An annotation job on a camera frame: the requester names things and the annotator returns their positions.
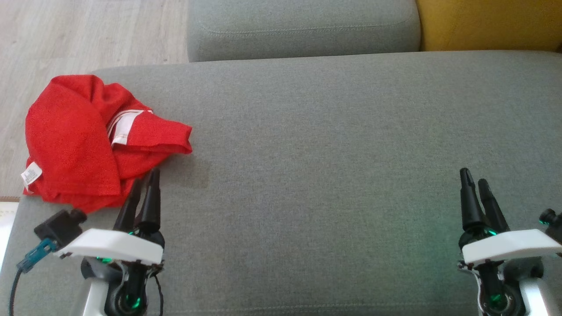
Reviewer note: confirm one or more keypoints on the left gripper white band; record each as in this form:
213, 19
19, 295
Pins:
114, 248

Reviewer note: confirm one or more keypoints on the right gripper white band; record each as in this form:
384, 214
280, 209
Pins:
505, 245

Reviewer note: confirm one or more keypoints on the red basketball jersey white sleeves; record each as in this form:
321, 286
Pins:
153, 136

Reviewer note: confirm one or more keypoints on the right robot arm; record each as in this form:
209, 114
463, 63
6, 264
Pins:
538, 300

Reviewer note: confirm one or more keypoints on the beige floor rug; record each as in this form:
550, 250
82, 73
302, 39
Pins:
6, 228

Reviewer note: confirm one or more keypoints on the grey fabric ottoman seat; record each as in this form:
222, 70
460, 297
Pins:
307, 175

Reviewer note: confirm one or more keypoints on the yellow sofa seat section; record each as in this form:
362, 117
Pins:
487, 24

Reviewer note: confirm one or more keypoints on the grey sofa cushion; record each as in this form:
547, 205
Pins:
303, 26

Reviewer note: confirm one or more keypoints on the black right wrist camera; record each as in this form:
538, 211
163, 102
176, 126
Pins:
552, 221

